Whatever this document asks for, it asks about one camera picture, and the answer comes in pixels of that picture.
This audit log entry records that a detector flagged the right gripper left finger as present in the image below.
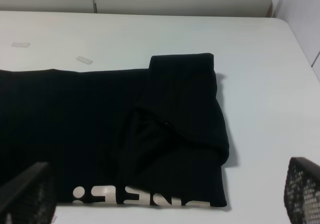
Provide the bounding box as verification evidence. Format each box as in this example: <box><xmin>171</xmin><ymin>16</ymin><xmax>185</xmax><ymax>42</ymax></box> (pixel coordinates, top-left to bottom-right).
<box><xmin>0</xmin><ymin>162</ymin><xmax>57</xmax><ymax>224</ymax></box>

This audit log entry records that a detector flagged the black short sleeve t-shirt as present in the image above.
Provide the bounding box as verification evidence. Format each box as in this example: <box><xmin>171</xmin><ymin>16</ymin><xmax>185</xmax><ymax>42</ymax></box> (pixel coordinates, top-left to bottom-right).
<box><xmin>0</xmin><ymin>53</ymin><xmax>230</xmax><ymax>207</ymax></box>

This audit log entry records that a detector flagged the clear tape marker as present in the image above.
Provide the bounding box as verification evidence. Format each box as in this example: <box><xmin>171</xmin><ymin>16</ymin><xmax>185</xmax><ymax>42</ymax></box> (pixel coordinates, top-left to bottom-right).
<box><xmin>11</xmin><ymin>42</ymin><xmax>30</xmax><ymax>47</ymax></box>
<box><xmin>76</xmin><ymin>56</ymin><xmax>93</xmax><ymax>65</ymax></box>

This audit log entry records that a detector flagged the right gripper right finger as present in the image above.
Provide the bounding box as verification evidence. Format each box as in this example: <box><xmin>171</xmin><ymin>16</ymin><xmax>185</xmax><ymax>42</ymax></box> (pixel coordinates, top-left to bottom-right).
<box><xmin>283</xmin><ymin>157</ymin><xmax>320</xmax><ymax>224</ymax></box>

